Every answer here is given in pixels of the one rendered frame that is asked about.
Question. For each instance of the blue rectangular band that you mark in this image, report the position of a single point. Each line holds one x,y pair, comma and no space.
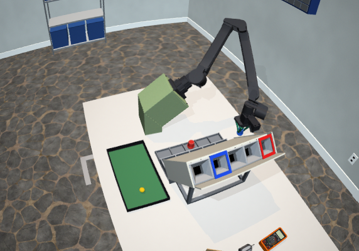
213,167

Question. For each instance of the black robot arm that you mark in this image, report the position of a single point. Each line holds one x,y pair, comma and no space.
198,76

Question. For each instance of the orange digital multimeter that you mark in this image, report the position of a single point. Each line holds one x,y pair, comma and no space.
273,239

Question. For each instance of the red plug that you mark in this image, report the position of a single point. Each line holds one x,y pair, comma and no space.
190,144

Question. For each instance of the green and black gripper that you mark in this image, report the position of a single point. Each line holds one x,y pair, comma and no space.
239,124

